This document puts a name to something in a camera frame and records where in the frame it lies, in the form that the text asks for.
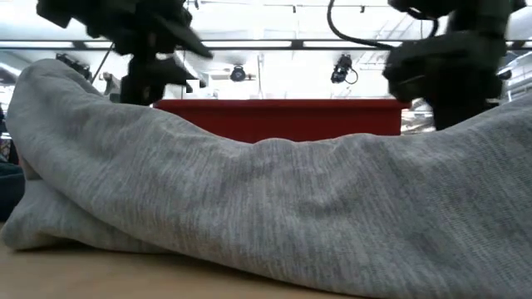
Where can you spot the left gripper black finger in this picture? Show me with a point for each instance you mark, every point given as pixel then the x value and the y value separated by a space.
pixel 145 79
pixel 187 39

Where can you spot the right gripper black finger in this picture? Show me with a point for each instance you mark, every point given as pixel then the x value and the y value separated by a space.
pixel 457 112

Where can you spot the dark teal towel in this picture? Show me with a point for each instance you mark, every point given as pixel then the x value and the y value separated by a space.
pixel 10 191

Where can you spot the grey sweatshirt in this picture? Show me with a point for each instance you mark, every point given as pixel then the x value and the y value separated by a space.
pixel 270 207

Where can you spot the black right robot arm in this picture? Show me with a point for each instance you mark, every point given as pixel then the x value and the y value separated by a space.
pixel 478 16

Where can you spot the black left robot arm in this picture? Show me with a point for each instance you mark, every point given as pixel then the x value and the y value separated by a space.
pixel 62 10

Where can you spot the red plastic laundry bin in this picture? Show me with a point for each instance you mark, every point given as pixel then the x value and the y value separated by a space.
pixel 291 118

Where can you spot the thin black diagonal rod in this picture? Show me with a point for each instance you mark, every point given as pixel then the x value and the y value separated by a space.
pixel 101 62

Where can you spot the round black ceiling camera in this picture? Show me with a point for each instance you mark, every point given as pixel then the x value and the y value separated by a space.
pixel 237 74

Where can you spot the long black ceiling camera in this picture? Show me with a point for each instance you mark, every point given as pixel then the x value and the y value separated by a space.
pixel 77 66

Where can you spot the black horizontal frame crossbar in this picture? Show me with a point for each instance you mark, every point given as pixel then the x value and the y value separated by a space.
pixel 291 44

